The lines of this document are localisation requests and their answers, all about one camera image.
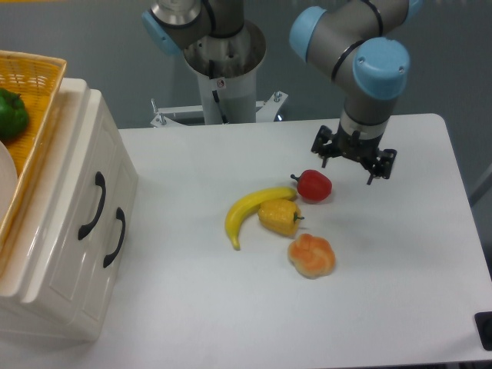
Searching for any yellow woven basket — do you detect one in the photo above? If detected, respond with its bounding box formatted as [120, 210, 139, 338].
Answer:
[1, 50, 67, 244]

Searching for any green bell pepper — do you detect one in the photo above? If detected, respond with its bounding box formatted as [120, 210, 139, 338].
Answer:
[1, 88, 29, 141]

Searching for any white drawer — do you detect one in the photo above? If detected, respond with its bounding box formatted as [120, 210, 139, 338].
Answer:
[49, 89, 121, 302]
[78, 149, 138, 323]

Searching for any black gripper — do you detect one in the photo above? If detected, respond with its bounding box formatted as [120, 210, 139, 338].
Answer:
[311, 125, 397, 185]

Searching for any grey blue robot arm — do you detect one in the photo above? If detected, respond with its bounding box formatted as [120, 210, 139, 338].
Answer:
[141, 1, 421, 179]

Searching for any yellow bell pepper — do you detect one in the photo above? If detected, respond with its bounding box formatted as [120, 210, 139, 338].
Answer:
[258, 199, 304, 236]

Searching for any orange bread roll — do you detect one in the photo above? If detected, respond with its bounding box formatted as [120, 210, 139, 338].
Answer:
[288, 234, 336, 279]

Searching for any black corner object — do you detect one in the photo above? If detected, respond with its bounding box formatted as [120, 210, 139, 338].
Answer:
[474, 311, 492, 351]

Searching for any red bell pepper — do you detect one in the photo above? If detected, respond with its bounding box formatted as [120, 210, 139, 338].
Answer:
[291, 169, 333, 203]

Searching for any yellow banana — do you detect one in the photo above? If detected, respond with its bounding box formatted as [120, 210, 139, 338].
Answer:
[224, 186, 297, 251]

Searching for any white plate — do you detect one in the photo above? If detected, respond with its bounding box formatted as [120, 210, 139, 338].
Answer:
[0, 143, 18, 220]

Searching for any white drawer cabinet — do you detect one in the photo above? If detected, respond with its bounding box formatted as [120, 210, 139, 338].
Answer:
[0, 78, 139, 344]

